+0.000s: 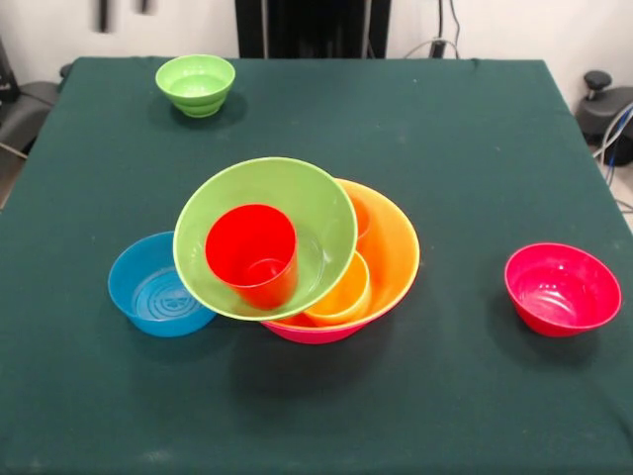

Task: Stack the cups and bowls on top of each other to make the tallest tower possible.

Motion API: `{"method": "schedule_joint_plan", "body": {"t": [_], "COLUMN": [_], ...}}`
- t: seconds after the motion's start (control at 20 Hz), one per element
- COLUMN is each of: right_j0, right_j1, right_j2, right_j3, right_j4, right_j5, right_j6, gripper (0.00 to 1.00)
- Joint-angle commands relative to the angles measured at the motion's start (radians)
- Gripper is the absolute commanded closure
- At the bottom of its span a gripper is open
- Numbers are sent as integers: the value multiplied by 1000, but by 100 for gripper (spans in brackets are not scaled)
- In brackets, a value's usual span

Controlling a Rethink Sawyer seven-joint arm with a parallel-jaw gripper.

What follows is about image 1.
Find yellow cup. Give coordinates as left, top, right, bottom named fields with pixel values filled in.
left=303, top=250, right=374, bottom=328

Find small green bowl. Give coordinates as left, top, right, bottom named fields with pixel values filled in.
left=154, top=53, right=236, bottom=119

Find black equipment base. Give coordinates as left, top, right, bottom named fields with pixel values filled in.
left=576, top=70, right=633, bottom=147

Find blue and white cables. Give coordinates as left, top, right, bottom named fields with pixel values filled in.
left=591, top=101, right=633, bottom=169

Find large green bowl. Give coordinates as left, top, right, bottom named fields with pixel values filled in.
left=172, top=156, right=360, bottom=323

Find dark green tablecloth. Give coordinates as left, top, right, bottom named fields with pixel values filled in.
left=0, top=56, right=633, bottom=475

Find large orange bowl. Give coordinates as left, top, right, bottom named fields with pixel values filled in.
left=261, top=177, right=422, bottom=329

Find orange cup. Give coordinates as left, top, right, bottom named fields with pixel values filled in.
left=351, top=196, right=374, bottom=242

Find black chair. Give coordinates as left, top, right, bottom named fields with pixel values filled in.
left=0, top=34, right=74, bottom=159

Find white cable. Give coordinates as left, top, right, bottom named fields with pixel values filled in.
left=403, top=37, right=461, bottom=59

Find red cup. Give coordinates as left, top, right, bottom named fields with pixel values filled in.
left=204, top=203, right=300, bottom=311

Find blue bowl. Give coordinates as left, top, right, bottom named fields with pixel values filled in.
left=107, top=231, right=220, bottom=338

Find red bowl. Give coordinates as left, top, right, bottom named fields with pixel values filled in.
left=503, top=241, right=623, bottom=338

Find black cabinet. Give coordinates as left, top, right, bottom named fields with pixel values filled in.
left=235, top=0, right=392, bottom=59

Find large pink bowl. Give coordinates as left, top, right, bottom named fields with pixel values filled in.
left=260, top=276, right=419, bottom=345

